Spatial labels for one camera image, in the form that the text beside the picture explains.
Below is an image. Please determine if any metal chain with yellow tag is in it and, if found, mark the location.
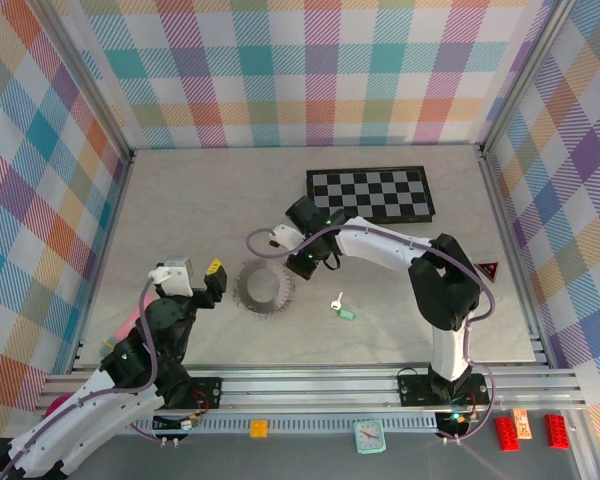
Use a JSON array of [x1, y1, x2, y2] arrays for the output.
[[232, 259, 297, 316]]

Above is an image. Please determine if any pink marker pen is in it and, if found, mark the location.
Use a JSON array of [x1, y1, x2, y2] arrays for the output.
[[102, 307, 146, 351]]

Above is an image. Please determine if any black white chessboard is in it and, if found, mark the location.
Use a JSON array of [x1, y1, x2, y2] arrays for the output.
[[305, 165, 437, 229]]

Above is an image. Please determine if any black electronics board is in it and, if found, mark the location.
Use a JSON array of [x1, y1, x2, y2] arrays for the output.
[[152, 413, 204, 434], [435, 410, 474, 434]]

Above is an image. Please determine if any red black triangle piece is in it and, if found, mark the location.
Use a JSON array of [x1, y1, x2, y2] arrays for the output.
[[473, 260, 500, 282]]

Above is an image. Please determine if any mint green alarm clock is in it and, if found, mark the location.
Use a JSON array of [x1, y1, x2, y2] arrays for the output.
[[353, 418, 385, 455]]

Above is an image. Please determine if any red toy brick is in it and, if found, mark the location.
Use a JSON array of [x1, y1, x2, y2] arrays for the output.
[[544, 413, 572, 450], [494, 417, 522, 452]]

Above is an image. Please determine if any small wooden printed block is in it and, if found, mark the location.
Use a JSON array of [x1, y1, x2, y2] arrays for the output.
[[512, 407, 533, 441]]

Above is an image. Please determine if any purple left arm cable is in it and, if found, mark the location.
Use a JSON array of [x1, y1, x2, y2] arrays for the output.
[[0, 277, 160, 479]]

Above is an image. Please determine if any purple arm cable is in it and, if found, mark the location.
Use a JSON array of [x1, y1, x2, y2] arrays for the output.
[[244, 224, 496, 381], [0, 277, 160, 479]]

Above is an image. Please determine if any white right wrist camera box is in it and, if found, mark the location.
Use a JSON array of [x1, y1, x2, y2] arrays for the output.
[[271, 224, 306, 250]]

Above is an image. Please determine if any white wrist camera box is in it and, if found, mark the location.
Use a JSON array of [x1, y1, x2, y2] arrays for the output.
[[271, 224, 306, 250], [147, 255, 194, 296]]

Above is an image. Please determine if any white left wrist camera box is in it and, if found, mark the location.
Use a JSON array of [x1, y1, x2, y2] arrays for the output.
[[147, 255, 194, 296]]

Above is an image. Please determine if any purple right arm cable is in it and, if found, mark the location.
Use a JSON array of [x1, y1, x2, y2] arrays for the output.
[[244, 224, 496, 381]]

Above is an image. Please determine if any aluminium side rail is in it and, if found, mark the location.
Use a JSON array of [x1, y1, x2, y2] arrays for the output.
[[67, 149, 137, 354], [479, 148, 551, 364]]

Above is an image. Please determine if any thin purple base cable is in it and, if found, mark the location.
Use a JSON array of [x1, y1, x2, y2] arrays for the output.
[[457, 394, 495, 442], [129, 419, 161, 442]]

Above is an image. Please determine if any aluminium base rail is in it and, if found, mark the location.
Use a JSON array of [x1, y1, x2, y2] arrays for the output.
[[37, 367, 587, 414]]

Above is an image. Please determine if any grey slotted cable duct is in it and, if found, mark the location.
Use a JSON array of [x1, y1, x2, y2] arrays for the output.
[[129, 415, 439, 432]]

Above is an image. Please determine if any aluminium frame post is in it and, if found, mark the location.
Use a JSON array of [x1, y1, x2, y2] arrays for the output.
[[32, 0, 136, 164], [478, 0, 581, 157]]

